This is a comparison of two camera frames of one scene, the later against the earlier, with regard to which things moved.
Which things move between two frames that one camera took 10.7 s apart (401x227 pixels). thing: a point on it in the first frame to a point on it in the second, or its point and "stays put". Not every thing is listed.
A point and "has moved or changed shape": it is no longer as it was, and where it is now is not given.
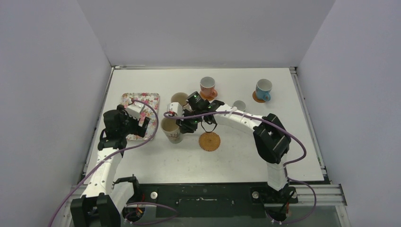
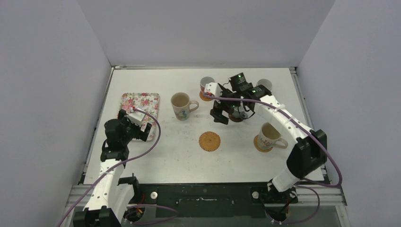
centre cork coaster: x=209 y=141 stays put
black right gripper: x=189 y=124 to x=220 y=109
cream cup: x=171 y=130 has moved or changed shape
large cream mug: x=181 y=97 stays put
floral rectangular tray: x=149 y=112 stays put
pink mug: x=207 y=91 stays put
